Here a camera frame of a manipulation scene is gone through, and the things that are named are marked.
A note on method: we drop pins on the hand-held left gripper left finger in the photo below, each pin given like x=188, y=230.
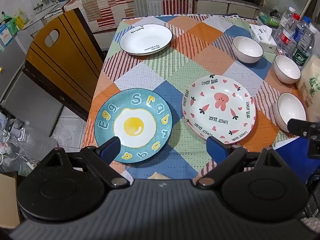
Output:
x=113, y=148

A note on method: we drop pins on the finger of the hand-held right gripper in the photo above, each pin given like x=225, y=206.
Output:
x=300, y=127

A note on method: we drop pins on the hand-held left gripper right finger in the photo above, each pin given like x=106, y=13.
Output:
x=214, y=148

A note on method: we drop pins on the white ribbed bowl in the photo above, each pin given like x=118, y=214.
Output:
x=247, y=48
x=286, y=68
x=291, y=112

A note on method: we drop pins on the teal fried egg plate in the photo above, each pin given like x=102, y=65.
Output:
x=132, y=122

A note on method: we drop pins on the pink bunny plate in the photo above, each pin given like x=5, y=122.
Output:
x=220, y=105

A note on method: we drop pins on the white plate with black rim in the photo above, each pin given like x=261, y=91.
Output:
x=146, y=38

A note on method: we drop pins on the blue board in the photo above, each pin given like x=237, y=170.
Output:
x=292, y=157

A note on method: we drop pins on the translucent rice bag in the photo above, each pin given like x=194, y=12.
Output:
x=311, y=87

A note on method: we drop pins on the green label water bottle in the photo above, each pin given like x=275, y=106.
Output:
x=303, y=51

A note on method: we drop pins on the clear plastic bags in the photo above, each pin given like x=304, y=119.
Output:
x=25, y=150

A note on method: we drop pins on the colourful checked tablecloth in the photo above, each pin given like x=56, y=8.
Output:
x=205, y=55

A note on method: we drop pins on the blue label water bottle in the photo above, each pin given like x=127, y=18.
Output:
x=301, y=31

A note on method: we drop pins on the brown wooden chair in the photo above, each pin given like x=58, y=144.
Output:
x=65, y=62

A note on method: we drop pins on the white tissue box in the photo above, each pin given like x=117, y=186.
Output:
x=262, y=36

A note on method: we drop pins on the clear bottle with white cap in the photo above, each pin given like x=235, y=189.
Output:
x=287, y=16

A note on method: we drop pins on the green plastic basket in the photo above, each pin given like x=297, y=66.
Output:
x=268, y=20

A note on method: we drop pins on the cardboard box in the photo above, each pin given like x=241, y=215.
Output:
x=7, y=200

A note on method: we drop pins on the striped patchwork cabinet cloth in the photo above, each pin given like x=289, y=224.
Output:
x=130, y=5

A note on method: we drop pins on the green plastic bottle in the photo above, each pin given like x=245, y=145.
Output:
x=8, y=23

